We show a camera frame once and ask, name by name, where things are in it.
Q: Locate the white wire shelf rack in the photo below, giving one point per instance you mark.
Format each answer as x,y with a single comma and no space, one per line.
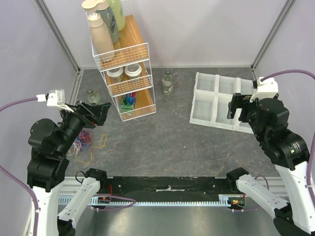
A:
129,49

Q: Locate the light green bottle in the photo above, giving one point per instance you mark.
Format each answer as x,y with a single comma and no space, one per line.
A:
116,6

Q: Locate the white six-compartment tray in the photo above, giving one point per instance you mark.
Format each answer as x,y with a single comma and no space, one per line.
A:
211,96

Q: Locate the white-lid jar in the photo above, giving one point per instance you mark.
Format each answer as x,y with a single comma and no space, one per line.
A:
133,71
116,74

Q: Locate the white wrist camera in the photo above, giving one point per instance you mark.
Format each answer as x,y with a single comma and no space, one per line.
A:
264,88
55,98

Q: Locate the slotted cable duct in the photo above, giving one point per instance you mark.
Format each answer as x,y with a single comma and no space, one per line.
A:
222,202

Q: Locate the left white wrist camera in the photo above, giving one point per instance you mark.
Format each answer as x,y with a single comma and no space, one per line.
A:
55,98

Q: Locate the right white-lid jar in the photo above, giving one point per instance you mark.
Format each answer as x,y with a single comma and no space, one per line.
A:
133,71

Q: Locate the beige pump bottle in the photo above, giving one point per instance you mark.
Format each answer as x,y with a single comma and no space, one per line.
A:
101,37

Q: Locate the left glass bottle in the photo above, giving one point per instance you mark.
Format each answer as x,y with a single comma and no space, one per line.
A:
93,97

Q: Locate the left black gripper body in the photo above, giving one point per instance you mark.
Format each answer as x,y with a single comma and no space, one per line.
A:
90,119

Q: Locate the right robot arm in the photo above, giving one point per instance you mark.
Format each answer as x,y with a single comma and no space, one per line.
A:
288,152

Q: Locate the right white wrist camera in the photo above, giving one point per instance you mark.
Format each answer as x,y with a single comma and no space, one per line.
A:
264,88

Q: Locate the green and blue packets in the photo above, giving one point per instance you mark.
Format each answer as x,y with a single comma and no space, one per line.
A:
127,102

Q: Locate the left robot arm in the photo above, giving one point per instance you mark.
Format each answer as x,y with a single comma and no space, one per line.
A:
50,143

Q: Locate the left white-lid jar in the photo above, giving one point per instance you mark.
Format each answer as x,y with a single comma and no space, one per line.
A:
116,74

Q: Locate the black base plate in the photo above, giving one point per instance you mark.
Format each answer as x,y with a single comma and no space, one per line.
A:
168,189

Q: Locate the right glass bottle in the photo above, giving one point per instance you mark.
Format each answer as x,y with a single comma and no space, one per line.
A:
167,83

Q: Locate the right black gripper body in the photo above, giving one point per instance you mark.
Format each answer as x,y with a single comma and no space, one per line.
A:
245,108

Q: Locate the glass bottle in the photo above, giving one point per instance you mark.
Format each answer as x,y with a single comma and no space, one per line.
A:
167,83
93,97

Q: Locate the grey-green pump bottle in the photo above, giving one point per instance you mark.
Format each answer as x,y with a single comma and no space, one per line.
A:
101,8

